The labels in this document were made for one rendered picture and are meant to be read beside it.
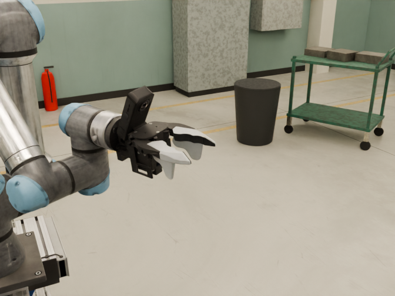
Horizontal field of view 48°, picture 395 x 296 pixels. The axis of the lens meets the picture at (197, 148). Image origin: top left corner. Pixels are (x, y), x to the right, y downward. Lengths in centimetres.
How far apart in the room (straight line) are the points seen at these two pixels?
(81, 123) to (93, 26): 528
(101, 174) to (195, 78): 539
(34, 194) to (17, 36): 38
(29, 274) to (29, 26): 60
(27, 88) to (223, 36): 543
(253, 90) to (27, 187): 368
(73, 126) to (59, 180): 11
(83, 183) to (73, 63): 526
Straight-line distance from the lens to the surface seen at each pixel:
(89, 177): 96
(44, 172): 91
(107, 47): 627
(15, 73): 112
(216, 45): 640
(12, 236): 123
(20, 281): 120
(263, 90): 442
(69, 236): 327
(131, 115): 79
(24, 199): 89
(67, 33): 610
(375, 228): 348
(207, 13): 626
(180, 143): 82
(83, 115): 93
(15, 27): 109
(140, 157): 83
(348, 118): 498
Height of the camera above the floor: 175
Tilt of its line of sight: 22 degrees down
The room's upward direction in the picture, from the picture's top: straight up
